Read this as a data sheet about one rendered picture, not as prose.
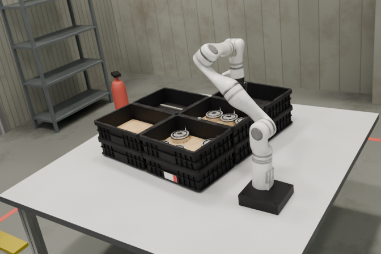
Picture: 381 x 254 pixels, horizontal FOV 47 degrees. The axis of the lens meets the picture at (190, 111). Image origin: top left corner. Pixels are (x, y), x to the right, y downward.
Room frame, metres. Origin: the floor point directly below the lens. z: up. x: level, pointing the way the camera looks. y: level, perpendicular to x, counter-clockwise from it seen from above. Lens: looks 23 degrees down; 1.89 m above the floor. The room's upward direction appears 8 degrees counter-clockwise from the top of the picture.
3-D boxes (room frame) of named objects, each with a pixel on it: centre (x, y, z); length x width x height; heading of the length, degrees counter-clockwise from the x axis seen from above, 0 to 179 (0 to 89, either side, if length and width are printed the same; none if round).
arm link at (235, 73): (2.21, -0.26, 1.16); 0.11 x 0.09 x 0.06; 44
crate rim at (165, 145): (2.03, 0.05, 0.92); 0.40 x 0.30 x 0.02; 45
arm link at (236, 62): (2.19, -0.28, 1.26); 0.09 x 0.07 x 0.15; 58
